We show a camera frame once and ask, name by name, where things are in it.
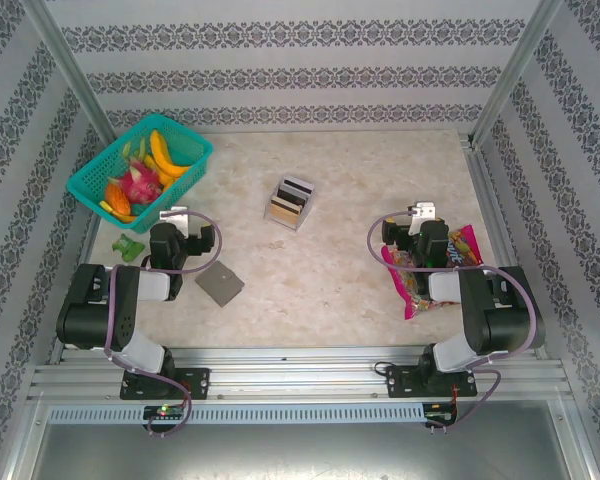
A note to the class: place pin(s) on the clear acrylic card stand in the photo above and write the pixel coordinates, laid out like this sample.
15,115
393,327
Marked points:
305,212

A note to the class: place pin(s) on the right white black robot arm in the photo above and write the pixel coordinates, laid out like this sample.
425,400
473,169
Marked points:
500,310

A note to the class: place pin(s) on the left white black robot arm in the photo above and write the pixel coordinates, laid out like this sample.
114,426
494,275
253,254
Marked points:
92,305

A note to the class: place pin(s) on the pink candy bag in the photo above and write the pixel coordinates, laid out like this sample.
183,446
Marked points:
455,250

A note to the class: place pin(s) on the green toy vegetable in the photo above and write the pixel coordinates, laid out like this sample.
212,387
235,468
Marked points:
127,247

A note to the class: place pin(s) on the short yellow toy banana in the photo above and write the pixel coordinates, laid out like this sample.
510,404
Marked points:
166,177

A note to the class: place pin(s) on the orange toy fruit half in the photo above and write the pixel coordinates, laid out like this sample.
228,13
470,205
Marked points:
117,198

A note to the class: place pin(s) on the pink toy dragon fruit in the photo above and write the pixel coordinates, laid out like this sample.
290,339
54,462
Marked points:
136,182

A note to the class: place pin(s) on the small yellow fruit slice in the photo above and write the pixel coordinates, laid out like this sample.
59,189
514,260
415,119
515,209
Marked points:
105,206

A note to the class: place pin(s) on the long yellow toy banana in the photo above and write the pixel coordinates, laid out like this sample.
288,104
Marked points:
166,155

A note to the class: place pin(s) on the teal plastic basket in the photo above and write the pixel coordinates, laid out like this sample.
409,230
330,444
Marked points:
87,182

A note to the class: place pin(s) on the green toy fruit piece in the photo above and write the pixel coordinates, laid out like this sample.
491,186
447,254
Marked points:
142,147
125,149

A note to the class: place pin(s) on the left circuit board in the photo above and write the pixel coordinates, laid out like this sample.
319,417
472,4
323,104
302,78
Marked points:
165,412

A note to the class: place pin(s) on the circuit board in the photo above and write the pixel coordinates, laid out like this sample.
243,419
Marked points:
165,412
440,418

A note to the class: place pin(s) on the right circuit board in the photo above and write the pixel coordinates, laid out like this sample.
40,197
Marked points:
440,418

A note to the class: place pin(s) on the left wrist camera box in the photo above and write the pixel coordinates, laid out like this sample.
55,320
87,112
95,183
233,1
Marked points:
174,219

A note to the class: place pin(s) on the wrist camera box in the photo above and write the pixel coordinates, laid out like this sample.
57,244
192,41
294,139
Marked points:
174,219
425,212

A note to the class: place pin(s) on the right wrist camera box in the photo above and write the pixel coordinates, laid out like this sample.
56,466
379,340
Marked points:
425,212

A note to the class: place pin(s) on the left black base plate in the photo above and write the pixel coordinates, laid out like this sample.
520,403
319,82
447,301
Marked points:
197,382

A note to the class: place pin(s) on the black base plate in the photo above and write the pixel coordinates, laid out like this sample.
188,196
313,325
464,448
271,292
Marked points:
400,382
197,382

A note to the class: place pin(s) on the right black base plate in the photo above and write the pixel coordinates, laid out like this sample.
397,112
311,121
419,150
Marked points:
400,382

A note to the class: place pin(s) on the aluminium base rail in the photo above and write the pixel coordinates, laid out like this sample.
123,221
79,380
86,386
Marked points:
290,372

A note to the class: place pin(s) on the aluminium frame post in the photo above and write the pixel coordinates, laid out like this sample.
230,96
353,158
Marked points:
65,65
515,65

